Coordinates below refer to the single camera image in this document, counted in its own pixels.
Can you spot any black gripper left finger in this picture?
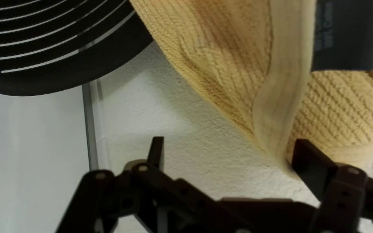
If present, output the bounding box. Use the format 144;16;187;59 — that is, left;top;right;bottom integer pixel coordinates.
56;134;223;233

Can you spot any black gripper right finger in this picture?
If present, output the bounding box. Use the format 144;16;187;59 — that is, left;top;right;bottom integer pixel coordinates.
289;137;373;233

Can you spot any yellow towel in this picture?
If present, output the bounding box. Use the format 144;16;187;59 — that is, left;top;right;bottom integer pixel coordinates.
127;0;373;168

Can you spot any black mesh office chair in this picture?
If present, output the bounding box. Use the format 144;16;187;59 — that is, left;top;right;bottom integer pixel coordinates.
0;0;156;97

